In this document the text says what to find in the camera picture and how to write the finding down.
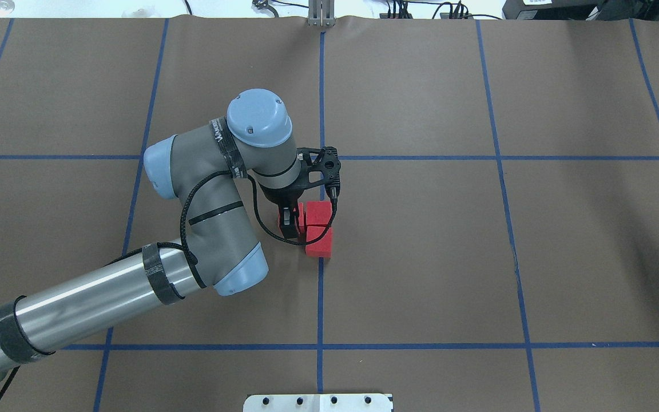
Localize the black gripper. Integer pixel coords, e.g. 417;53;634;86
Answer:
261;146;341;240

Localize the red block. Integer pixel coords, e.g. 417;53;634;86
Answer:
303;200;333;227
304;226;333;260
277;203;305;237

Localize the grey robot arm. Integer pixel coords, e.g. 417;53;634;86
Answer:
0;89;341;384

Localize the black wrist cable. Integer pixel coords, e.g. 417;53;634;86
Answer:
248;172;340;247

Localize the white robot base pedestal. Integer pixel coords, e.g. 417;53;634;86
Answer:
243;393;395;411

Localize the metal clamp bracket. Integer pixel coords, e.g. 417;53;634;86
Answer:
308;0;336;28

